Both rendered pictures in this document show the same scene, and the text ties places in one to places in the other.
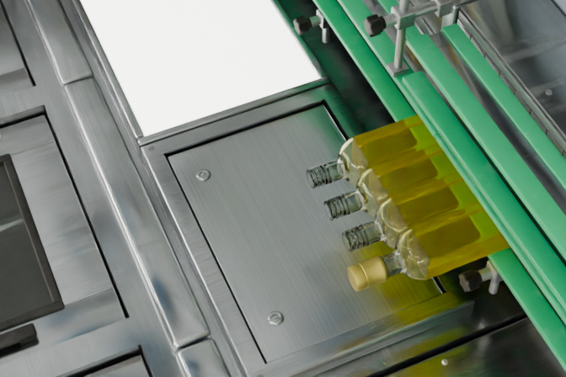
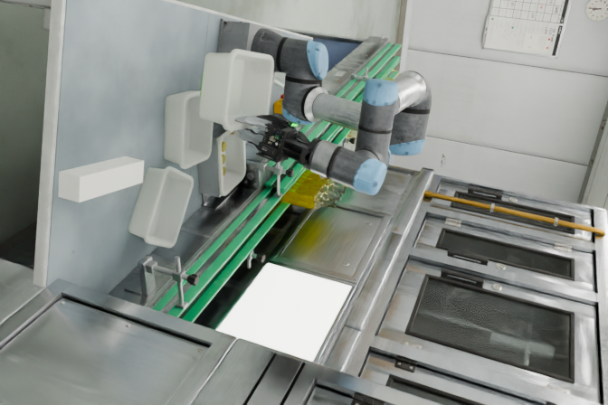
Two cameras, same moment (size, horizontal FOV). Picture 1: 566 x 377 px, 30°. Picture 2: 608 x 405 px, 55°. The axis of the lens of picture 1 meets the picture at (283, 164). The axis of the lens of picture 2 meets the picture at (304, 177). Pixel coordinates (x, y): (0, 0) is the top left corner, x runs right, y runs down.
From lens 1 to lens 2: 2.59 m
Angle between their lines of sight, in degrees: 91
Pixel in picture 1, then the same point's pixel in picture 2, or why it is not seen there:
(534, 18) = (249, 150)
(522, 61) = not seen: hidden behind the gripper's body
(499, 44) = not seen: hidden behind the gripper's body
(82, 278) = (413, 277)
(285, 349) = (374, 217)
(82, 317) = (422, 268)
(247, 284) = (367, 233)
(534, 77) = not seen: hidden behind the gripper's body
